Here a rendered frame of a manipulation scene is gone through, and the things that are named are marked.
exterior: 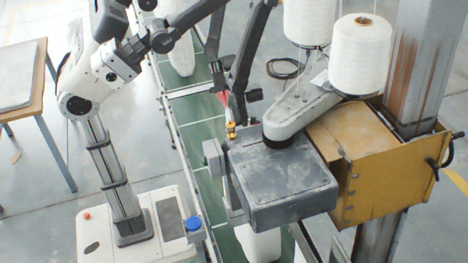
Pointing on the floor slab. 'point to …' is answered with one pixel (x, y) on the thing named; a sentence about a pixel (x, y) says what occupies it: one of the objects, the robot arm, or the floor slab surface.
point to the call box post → (200, 252)
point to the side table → (42, 112)
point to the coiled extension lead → (286, 74)
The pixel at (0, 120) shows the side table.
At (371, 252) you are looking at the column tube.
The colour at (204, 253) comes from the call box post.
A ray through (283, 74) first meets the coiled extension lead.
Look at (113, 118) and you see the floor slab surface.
